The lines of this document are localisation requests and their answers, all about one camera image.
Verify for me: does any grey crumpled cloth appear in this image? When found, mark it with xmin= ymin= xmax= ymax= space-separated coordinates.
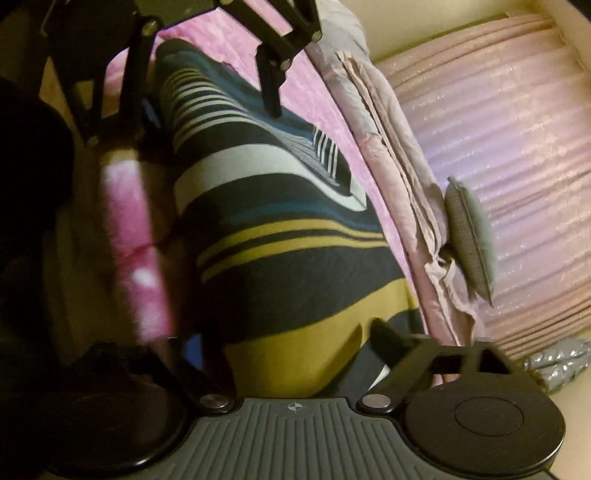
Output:
xmin=522 ymin=338 xmax=590 ymax=394

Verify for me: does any pink pleated curtain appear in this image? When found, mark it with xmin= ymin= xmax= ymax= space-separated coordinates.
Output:
xmin=379 ymin=13 xmax=590 ymax=358

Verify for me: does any beige folded quilt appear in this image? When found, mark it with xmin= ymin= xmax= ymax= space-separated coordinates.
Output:
xmin=307 ymin=1 xmax=479 ymax=346

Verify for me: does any pink floral bed blanket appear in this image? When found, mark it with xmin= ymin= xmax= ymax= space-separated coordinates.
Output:
xmin=38 ymin=4 xmax=417 ymax=347

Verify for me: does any grey green pillow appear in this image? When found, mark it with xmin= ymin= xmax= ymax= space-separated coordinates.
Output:
xmin=444 ymin=176 xmax=497 ymax=306

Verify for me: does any striped black yellow garment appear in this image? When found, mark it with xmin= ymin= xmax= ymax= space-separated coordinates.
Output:
xmin=155 ymin=39 xmax=422 ymax=400

